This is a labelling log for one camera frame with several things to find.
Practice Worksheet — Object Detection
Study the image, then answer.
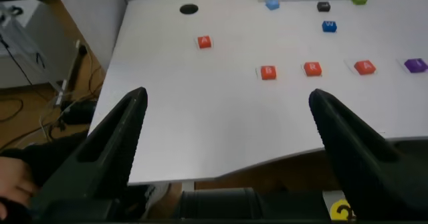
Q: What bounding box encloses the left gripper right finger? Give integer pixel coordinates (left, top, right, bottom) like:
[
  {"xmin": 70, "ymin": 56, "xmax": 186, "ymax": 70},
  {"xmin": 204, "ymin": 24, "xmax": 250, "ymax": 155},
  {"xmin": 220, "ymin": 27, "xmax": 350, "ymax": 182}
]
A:
[{"xmin": 308, "ymin": 88, "xmax": 428, "ymax": 221}]

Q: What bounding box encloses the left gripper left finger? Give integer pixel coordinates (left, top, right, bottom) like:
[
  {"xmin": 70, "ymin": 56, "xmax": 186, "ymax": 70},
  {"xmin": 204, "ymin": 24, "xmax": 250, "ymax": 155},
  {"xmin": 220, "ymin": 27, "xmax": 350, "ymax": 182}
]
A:
[{"xmin": 27, "ymin": 86, "xmax": 148, "ymax": 219}]

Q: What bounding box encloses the orange letter R block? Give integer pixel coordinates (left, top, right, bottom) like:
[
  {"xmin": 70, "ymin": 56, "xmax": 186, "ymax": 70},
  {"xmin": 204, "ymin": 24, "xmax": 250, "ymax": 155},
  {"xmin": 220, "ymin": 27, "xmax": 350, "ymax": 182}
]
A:
[{"xmin": 303, "ymin": 62, "xmax": 323, "ymax": 78}]

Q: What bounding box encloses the orange letter A block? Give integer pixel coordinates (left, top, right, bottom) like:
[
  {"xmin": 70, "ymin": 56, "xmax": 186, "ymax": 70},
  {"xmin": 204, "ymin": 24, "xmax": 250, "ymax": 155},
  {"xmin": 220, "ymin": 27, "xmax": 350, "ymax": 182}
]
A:
[
  {"xmin": 197, "ymin": 35, "xmax": 213, "ymax": 50},
  {"xmin": 354, "ymin": 60, "xmax": 377, "ymax": 76}
]

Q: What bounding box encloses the black sleeved person forearm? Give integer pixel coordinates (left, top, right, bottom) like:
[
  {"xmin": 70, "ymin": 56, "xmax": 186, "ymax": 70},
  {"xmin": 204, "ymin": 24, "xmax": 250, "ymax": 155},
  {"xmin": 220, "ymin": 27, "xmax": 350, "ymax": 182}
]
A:
[{"xmin": 0, "ymin": 130, "xmax": 90, "ymax": 188}]

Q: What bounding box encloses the bare person hand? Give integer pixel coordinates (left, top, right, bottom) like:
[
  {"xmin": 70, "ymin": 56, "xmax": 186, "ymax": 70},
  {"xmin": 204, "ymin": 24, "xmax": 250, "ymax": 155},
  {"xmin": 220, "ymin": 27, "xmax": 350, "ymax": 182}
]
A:
[{"xmin": 0, "ymin": 156, "xmax": 39, "ymax": 220}]

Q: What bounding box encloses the yellow round sticker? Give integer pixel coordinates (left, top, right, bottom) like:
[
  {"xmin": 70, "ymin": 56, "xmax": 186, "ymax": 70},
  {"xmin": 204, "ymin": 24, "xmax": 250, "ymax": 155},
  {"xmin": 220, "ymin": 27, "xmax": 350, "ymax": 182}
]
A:
[{"xmin": 330, "ymin": 199, "xmax": 354, "ymax": 221}]

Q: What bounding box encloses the black floor power adapter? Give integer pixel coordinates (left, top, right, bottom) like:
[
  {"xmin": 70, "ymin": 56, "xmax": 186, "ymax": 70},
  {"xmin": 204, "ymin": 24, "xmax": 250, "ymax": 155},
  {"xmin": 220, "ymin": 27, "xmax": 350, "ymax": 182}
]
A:
[{"xmin": 61, "ymin": 100, "xmax": 98, "ymax": 126}]

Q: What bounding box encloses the purple letter I block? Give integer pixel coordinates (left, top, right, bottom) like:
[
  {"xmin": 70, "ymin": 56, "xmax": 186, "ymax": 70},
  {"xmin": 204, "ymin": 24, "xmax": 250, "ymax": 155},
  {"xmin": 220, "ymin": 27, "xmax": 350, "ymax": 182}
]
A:
[{"xmin": 403, "ymin": 58, "xmax": 428, "ymax": 74}]

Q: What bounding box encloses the orange letter B block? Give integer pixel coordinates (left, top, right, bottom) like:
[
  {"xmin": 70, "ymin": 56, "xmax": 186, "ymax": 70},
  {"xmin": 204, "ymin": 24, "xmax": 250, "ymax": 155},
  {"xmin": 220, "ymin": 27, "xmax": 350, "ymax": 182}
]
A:
[{"xmin": 260, "ymin": 65, "xmax": 278, "ymax": 81}]

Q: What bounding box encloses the blue letter W block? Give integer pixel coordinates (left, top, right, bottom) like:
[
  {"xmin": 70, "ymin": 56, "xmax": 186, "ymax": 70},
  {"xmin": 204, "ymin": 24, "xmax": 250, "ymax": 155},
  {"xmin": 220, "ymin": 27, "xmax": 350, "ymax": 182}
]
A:
[{"xmin": 322, "ymin": 20, "xmax": 338, "ymax": 33}]

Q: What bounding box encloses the black letter L block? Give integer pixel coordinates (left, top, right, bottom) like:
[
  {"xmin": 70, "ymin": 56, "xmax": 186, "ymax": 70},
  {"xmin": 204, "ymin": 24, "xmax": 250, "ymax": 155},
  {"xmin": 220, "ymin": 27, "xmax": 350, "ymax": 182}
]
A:
[{"xmin": 316, "ymin": 1, "xmax": 332, "ymax": 13}]

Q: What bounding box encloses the black round table grommet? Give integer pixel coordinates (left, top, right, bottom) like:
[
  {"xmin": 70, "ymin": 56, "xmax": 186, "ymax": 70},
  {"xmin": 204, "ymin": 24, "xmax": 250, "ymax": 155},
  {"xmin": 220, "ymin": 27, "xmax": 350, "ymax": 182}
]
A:
[{"xmin": 179, "ymin": 3, "xmax": 199, "ymax": 15}]

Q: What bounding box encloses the white floor cable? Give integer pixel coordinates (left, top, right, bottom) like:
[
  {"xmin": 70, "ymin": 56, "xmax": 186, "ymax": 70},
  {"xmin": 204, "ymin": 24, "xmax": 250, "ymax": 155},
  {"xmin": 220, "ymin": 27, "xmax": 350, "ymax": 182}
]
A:
[{"xmin": 0, "ymin": 43, "xmax": 101, "ymax": 151}]

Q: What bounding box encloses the black floor cable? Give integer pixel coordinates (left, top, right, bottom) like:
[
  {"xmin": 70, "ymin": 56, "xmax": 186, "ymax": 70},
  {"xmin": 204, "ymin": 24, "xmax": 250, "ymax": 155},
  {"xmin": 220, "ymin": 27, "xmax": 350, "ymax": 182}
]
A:
[{"xmin": 0, "ymin": 98, "xmax": 25, "ymax": 124}]

